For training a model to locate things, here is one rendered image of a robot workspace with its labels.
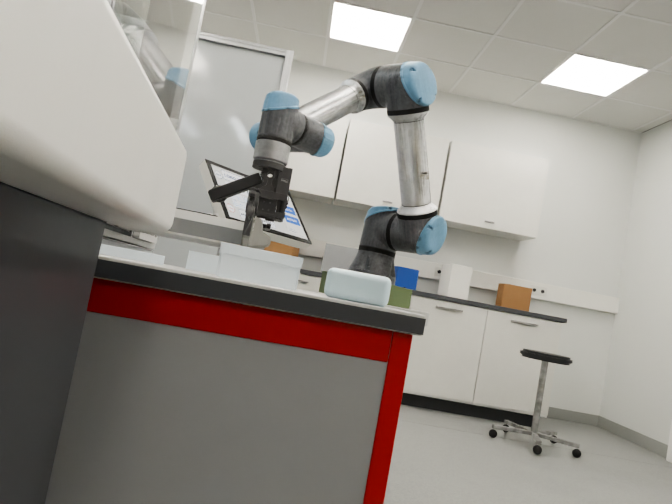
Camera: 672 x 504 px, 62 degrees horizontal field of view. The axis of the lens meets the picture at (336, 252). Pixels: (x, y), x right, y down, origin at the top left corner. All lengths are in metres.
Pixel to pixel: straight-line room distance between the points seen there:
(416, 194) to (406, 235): 0.12
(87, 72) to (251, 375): 0.54
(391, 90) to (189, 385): 1.01
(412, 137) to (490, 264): 3.89
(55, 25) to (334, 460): 0.67
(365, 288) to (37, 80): 0.61
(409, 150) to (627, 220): 4.56
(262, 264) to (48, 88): 0.62
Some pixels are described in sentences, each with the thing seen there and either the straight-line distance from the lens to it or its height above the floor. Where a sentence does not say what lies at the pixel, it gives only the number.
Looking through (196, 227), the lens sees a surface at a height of 0.86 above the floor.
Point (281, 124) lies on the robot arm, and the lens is 1.21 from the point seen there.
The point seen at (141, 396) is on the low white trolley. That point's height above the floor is 0.59.
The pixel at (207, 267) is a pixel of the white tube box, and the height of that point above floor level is 0.77.
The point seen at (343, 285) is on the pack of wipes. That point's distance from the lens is 0.81.
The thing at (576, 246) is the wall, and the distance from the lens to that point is 5.72.
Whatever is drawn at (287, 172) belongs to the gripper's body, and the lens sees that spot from 1.20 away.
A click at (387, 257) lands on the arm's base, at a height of 0.90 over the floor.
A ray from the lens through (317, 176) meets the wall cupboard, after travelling 4.80.
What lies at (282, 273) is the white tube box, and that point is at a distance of 0.86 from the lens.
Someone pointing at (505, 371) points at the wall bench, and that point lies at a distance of 4.71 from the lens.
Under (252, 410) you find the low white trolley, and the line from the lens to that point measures 0.80.
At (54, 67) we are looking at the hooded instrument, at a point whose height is 0.84.
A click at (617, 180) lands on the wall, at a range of 5.99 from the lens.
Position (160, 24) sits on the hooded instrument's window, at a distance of 0.52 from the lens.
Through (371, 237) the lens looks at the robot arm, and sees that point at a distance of 1.69.
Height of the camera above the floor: 0.77
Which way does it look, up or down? 4 degrees up
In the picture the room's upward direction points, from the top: 11 degrees clockwise
